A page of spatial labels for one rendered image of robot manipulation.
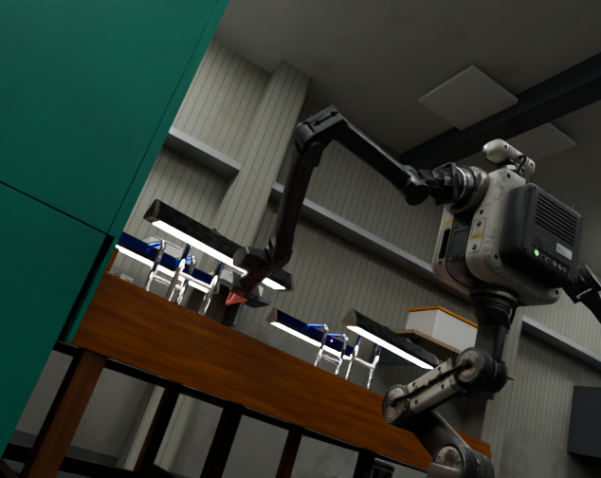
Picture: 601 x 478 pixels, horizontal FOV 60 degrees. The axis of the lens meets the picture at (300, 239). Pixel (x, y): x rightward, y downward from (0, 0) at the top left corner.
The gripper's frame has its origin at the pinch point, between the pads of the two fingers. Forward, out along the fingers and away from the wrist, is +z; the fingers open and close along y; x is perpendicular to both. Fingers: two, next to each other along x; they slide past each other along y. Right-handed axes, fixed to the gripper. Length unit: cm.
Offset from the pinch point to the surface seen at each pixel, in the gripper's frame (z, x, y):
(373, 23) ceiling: -81, -271, -98
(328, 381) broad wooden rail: -2.9, 19.5, -36.4
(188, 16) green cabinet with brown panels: -55, -37, 52
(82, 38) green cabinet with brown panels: -39, -18, 72
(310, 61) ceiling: -23, -319, -100
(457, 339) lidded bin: 43, -139, -287
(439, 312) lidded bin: 38, -153, -263
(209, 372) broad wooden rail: 3.1, 27.3, 6.5
